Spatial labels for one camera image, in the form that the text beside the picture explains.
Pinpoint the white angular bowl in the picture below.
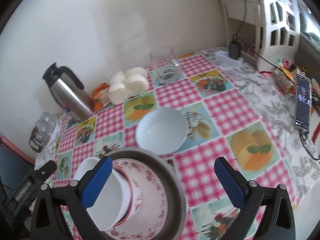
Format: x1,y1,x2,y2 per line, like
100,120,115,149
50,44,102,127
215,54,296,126
83,158,122,231

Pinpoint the pink floral round plate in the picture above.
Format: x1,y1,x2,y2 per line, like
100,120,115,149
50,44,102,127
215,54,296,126
106,158,168,239

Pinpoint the large stainless steel pan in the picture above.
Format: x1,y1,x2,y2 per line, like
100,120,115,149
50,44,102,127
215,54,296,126
94,147,189,240

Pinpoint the strawberry pattern bowl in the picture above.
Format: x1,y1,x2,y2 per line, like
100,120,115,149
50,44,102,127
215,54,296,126
113,166,143,226

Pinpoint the upturned drinking glass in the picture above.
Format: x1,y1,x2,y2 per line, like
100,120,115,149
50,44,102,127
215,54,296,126
36,112,58,136

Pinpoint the smartphone with lit screen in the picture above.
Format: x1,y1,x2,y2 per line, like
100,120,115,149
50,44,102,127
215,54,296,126
295,73,312,131

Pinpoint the checked picture tablecloth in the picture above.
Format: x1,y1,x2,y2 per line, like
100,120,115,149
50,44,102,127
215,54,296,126
36,49,319,239

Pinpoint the stainless steel thermos jug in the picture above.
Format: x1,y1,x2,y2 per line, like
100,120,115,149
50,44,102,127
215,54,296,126
42,62,94,123

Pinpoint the orange snack packet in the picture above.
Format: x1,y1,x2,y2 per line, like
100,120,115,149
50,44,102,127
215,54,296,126
91,82,110,112

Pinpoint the colourful candy tube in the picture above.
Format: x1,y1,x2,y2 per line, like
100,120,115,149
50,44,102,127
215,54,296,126
273,68,296,95

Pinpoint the light blue small bowl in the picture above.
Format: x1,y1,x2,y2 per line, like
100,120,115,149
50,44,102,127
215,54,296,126
135,107,189,155

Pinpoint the grey sofa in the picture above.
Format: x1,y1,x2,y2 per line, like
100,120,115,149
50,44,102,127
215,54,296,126
294,0,320,63

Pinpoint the black power adapter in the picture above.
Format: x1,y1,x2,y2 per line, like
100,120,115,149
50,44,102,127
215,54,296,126
228,34,241,60

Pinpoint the white power strip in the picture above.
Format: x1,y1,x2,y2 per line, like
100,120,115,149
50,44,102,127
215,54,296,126
215,50,244,68

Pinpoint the clear glass mug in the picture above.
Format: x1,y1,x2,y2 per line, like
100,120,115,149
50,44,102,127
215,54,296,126
149,46,182,85

